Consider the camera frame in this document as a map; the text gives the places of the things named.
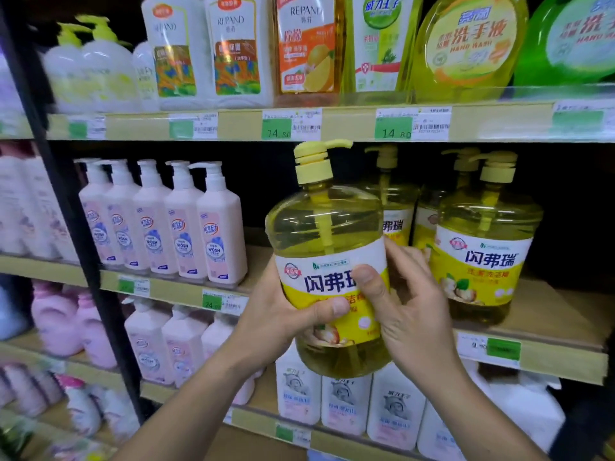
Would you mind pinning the person's left hand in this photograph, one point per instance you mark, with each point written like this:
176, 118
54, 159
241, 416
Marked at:
264, 326

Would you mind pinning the person's right hand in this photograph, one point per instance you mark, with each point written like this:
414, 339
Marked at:
413, 326

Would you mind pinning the yellow dish soap pump bottle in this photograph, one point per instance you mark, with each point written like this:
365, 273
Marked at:
298, 220
485, 264
425, 220
399, 206

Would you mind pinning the person's right forearm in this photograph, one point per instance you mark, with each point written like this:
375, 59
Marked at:
480, 427

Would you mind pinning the green white price tag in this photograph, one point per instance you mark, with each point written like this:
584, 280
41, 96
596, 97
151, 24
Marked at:
134, 286
293, 124
192, 127
226, 302
413, 124
89, 127
581, 119
293, 435
485, 350

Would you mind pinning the pink angular pump bottle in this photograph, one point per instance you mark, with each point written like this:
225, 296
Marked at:
185, 350
216, 336
146, 350

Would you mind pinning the white baby label bottle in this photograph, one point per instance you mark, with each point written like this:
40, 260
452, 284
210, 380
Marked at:
346, 408
394, 412
298, 393

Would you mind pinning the pink detergent jug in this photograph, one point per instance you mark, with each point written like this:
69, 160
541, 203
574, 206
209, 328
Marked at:
96, 336
55, 326

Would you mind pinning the white bottle floral label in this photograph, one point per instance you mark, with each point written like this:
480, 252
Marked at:
57, 225
19, 211

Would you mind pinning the light blue detergent jug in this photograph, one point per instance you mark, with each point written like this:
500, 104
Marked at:
12, 316

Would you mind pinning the white bottle colourful label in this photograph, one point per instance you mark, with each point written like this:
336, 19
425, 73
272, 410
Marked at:
238, 57
178, 62

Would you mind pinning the small white bottle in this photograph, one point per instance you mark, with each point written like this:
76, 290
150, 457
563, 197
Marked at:
145, 81

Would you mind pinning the orange bottle lemon label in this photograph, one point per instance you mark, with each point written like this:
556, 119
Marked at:
307, 52

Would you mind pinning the tall yellow green bottle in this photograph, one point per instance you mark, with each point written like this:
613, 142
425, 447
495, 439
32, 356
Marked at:
382, 43

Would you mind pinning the round yellow hand wash bottle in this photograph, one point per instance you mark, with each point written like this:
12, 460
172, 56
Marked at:
468, 43

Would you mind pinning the round white bottle green pump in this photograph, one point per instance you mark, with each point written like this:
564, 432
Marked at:
67, 76
110, 76

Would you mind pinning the round green hand wash bottle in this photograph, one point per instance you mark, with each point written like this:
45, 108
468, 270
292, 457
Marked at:
572, 38

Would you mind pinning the pale lavender bottle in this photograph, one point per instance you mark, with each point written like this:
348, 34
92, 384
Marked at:
9, 91

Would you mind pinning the wooden shelf rack black frame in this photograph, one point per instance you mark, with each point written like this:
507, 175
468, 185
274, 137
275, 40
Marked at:
543, 302

